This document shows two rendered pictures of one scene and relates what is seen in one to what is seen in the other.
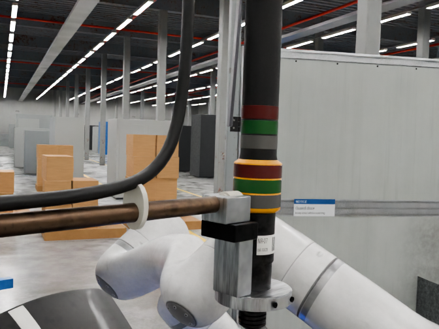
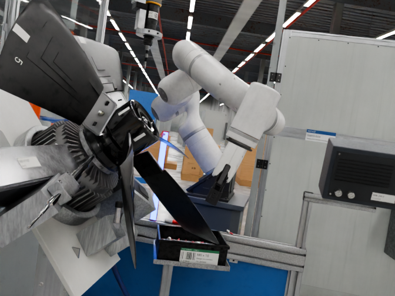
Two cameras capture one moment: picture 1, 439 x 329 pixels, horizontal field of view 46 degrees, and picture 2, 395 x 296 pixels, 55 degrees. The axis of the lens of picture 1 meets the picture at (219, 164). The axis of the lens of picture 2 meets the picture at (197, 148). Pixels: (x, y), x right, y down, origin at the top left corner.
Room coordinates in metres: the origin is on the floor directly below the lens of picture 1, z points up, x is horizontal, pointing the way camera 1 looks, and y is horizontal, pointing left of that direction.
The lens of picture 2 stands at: (-0.45, -0.54, 1.22)
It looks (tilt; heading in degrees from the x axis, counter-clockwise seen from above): 3 degrees down; 19
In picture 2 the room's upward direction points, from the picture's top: 8 degrees clockwise
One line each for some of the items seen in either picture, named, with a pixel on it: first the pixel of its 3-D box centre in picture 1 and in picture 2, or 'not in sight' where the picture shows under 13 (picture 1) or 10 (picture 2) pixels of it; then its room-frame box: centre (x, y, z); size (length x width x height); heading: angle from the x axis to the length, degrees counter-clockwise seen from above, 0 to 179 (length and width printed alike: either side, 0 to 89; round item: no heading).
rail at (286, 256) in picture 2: not in sight; (178, 235); (0.84, -0.06, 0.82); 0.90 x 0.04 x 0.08; 101
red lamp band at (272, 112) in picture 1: (259, 113); not in sight; (0.46, -0.03, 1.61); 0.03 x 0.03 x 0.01
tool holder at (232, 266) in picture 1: (247, 247); (147, 17); (0.46, -0.03, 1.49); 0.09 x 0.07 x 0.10; 136
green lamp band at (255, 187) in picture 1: (257, 185); not in sight; (0.46, -0.03, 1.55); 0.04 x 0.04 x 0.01
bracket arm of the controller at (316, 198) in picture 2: not in sight; (338, 201); (0.94, -0.59, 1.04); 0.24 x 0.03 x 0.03; 101
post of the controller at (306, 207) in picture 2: not in sight; (304, 219); (0.92, -0.48, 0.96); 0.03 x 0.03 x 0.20; 11
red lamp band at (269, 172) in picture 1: (257, 170); not in sight; (0.46, -0.03, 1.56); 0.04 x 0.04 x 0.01
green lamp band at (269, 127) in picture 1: (259, 127); not in sight; (0.46, -0.03, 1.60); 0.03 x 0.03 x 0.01
